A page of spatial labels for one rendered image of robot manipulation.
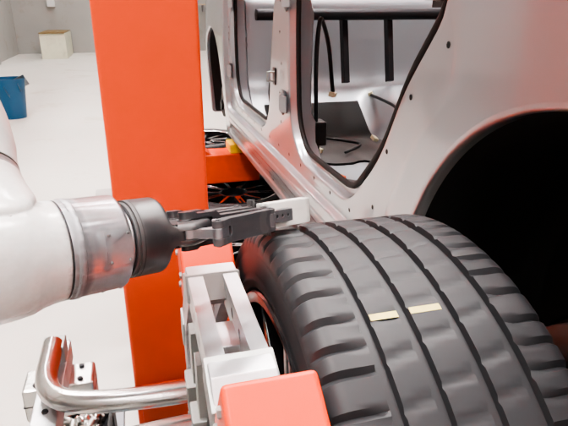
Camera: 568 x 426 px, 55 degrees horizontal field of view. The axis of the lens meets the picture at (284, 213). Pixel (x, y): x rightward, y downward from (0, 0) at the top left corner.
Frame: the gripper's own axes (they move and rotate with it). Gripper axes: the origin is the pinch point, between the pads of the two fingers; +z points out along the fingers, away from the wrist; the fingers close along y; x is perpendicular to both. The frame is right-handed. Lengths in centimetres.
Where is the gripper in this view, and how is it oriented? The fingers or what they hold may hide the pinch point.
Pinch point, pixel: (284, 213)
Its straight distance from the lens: 64.1
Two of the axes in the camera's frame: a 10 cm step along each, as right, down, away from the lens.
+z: 7.7, -1.3, 6.3
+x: -0.6, -9.9, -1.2
